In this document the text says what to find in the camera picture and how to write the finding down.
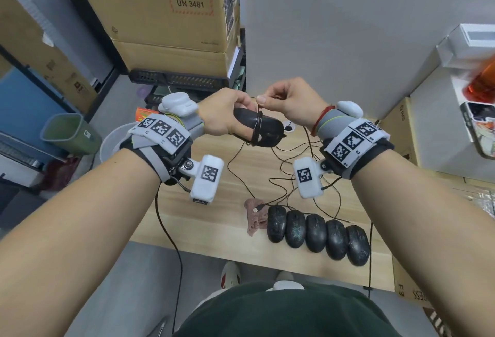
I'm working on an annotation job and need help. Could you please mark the person's left hand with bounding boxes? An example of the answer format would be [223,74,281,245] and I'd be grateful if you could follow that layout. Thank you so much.
[197,88,258,137]

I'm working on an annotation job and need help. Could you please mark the dark grey padded seat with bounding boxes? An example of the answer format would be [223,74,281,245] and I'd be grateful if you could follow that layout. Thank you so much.
[0,184,47,230]

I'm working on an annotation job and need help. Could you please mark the person's left shoe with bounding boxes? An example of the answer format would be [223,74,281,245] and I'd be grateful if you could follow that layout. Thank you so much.
[220,261,242,289]

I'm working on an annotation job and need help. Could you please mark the blue panel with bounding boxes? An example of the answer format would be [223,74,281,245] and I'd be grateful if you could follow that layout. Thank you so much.
[0,68,76,160]

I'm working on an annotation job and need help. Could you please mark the cardboard box with small prints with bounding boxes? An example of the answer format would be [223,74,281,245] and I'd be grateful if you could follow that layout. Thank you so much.
[0,0,100,115]

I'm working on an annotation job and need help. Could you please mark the tangle of black mouse cables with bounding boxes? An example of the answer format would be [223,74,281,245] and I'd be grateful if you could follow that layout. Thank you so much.
[269,124,374,227]

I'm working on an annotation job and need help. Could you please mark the person's right hand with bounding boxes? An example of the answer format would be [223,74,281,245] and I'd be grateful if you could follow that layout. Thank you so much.
[256,77,330,131]

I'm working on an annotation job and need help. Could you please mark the orange bottle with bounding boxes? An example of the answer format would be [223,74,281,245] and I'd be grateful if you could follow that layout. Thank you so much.
[464,56,495,103]

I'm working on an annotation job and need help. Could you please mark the person's left forearm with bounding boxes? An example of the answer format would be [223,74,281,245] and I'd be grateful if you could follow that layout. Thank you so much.
[0,149,161,337]

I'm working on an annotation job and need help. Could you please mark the grey left wrist sleeve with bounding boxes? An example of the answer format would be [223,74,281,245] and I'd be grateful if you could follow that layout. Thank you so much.
[170,111,206,141]

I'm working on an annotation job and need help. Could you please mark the lettered brown cardboard box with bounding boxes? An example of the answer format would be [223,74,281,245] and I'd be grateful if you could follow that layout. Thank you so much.
[391,257,432,308]

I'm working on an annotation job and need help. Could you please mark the left wrist camera rig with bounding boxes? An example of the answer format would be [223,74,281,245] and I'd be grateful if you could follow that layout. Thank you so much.
[120,114,225,205]

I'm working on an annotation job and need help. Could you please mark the green trash bin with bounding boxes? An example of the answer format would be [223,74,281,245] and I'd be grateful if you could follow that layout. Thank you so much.
[40,113,103,155]

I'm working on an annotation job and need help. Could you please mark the striped woven bag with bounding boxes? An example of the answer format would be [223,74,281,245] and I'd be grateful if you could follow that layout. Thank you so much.
[422,306,454,337]

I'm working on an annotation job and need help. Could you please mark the white right wrist puck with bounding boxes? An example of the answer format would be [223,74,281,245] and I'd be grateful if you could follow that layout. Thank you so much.
[337,100,364,119]

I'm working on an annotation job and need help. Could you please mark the clear plastic basin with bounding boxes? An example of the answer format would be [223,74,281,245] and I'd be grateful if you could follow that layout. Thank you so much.
[99,122,137,164]

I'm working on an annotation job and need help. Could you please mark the grey slatted panel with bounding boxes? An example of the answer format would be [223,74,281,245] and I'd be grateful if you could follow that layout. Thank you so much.
[0,131,44,172]

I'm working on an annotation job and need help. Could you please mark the white left wrist puck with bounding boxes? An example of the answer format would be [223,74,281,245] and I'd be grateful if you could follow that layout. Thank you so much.
[158,92,199,118]

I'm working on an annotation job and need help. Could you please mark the black stacked tray rack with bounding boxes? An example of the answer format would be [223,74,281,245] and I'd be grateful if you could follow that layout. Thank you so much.
[127,29,247,109]

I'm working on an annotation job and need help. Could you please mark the plain cardboard box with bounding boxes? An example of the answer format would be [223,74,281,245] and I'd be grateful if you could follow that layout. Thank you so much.
[111,37,240,78]

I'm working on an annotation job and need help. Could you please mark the person's beige trousers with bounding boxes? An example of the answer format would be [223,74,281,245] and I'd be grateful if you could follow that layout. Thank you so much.
[192,288,227,312]

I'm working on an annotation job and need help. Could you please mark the large stamped cardboard box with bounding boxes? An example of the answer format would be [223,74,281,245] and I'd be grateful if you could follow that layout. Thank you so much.
[68,0,241,54]

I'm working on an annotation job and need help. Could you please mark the red string bracelet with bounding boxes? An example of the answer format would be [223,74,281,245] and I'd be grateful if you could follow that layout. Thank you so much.
[310,105,336,137]

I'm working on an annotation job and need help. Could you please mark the orange box with green print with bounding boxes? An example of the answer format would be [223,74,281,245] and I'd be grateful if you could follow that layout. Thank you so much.
[135,106,159,122]

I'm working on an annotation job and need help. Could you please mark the dark red bag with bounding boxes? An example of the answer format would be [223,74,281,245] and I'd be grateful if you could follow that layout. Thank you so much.
[42,154,83,191]

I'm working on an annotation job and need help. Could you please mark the black mouse cable with plug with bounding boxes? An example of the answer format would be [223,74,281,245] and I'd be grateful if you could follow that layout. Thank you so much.
[227,95,290,214]

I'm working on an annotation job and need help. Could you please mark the grey right wrist sleeve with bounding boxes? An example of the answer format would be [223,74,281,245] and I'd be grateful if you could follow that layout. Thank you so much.
[316,108,353,141]

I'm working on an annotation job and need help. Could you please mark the white chest device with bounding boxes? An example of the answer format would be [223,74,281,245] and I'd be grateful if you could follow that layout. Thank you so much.
[267,280,305,292]

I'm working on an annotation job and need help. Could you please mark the grey wrist sleeve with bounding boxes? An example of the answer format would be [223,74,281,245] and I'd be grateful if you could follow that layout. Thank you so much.
[170,111,206,141]
[316,108,353,141]

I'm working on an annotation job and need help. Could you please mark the black right rig cable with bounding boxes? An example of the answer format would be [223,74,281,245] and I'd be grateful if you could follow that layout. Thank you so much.
[363,220,375,299]

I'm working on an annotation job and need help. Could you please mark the phone with colourful case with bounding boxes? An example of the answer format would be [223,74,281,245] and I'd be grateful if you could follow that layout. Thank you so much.
[460,101,495,160]

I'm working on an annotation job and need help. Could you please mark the white wrist puck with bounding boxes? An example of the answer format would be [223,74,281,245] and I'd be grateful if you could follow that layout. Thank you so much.
[158,92,199,118]
[337,100,364,119]

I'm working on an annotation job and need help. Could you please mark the black rig cable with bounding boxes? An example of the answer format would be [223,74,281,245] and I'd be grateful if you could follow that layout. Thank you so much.
[154,182,183,333]
[363,220,375,299]

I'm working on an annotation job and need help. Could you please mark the small stamped cardboard box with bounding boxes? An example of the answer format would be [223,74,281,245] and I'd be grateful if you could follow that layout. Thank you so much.
[380,97,421,167]

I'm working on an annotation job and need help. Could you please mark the person's dark shirt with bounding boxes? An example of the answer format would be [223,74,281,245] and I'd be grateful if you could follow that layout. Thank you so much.
[172,281,403,337]

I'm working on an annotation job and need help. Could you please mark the person's right forearm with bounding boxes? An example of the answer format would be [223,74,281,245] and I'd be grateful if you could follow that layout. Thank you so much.
[350,149,495,337]

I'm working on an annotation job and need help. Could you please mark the black left rig cable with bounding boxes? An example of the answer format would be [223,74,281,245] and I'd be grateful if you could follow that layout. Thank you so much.
[154,182,183,333]

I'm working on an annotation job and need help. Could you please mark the small white boxes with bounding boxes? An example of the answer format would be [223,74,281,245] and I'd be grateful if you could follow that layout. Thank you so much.
[436,23,495,69]

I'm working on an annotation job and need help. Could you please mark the pink fluffy wiping cloth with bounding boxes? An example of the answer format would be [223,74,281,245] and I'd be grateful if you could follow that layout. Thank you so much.
[243,198,270,237]

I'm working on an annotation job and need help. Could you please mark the large white box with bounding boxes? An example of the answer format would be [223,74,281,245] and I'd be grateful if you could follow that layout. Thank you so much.
[409,73,495,183]

